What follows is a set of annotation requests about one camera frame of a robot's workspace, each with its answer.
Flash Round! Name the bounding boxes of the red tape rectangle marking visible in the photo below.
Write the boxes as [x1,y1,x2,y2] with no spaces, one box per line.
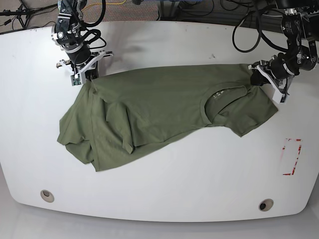
[279,138,303,176]

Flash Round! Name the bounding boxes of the right table cable grommet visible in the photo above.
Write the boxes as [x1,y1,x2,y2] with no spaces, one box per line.
[259,199,274,212]

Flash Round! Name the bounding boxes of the black tripod stand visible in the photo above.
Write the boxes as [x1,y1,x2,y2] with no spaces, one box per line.
[0,0,58,31]

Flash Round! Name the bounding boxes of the yellow cable on floor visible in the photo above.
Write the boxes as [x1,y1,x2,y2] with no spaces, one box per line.
[82,0,128,13]

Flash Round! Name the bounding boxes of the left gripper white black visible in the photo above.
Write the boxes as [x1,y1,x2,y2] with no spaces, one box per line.
[248,54,299,104]

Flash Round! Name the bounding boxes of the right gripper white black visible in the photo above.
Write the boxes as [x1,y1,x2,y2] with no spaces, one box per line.
[56,46,113,85]

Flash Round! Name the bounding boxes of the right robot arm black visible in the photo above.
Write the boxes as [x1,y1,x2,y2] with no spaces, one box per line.
[51,0,113,86]

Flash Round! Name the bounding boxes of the olive green T-shirt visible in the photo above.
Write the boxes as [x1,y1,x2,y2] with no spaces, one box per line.
[57,64,278,171]

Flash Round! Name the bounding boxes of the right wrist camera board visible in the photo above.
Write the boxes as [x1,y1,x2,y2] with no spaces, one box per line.
[70,74,82,86]

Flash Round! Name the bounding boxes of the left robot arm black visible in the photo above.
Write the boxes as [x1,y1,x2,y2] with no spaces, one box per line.
[248,0,319,104]

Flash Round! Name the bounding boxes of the left table cable grommet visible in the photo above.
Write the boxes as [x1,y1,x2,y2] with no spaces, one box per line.
[40,190,54,203]

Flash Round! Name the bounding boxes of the table cable grommet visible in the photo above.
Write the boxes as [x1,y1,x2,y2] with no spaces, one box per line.
[259,199,274,212]
[40,190,54,203]

